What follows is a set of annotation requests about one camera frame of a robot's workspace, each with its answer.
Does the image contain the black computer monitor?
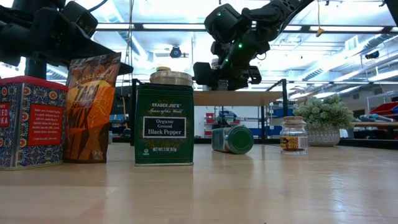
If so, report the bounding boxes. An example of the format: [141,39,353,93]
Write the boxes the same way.
[111,85,135,116]

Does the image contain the green lid oregano glass jar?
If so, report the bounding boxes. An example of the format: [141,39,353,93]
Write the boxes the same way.
[211,124,255,155]

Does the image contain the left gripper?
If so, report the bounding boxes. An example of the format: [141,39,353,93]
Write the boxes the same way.
[0,7,134,76]

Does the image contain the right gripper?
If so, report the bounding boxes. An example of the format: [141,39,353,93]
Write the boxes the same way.
[192,37,271,91]

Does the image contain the black aluminium frame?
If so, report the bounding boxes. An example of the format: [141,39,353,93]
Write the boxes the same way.
[0,21,398,151]

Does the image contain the gold lid spice jar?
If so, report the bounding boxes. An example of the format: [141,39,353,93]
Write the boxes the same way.
[149,70,193,87]

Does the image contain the wooden shelf black metal legs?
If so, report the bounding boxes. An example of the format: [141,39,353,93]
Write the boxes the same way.
[129,78,289,146]

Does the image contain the potted green succulent plant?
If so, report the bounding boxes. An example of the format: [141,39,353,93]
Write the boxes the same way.
[293,95,355,147]

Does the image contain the yellow cable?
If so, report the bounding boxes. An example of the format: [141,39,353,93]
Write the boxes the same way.
[122,95,129,130]

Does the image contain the wooden workbench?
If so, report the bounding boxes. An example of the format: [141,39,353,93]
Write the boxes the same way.
[351,121,398,140]

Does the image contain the green black pepper tin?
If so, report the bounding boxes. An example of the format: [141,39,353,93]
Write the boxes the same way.
[134,83,195,167]

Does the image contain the red storage bin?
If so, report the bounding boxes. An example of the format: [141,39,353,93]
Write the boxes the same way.
[369,101,398,116]

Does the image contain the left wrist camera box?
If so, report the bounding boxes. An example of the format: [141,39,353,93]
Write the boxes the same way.
[61,1,99,39]

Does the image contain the red patterned paprika tin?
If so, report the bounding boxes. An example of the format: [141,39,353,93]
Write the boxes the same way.
[0,75,68,170]

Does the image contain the yellow hanging tag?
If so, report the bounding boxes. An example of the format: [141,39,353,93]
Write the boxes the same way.
[315,0,325,38]

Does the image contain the small cork stopper glass jar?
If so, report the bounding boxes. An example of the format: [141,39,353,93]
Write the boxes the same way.
[279,116,308,156]

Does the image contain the orange taco mix packet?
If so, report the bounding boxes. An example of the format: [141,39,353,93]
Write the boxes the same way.
[63,52,122,164]

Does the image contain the black overhead camera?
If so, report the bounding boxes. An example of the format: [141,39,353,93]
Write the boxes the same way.
[169,45,190,59]

